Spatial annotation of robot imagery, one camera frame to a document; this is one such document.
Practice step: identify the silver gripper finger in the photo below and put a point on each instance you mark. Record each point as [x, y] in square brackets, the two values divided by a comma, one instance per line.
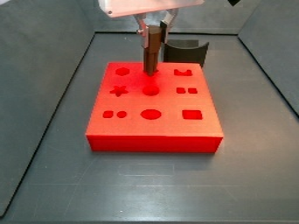
[143, 29]
[167, 22]

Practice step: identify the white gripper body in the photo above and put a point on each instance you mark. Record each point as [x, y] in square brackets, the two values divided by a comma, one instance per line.
[119, 8]

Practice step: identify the brown three prong peg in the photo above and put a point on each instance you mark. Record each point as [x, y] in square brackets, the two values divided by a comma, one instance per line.
[151, 51]

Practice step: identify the black curved holder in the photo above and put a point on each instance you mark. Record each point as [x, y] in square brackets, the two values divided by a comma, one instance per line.
[184, 51]

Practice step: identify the red shape sorter block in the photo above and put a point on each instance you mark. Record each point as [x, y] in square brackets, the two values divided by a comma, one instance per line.
[159, 113]

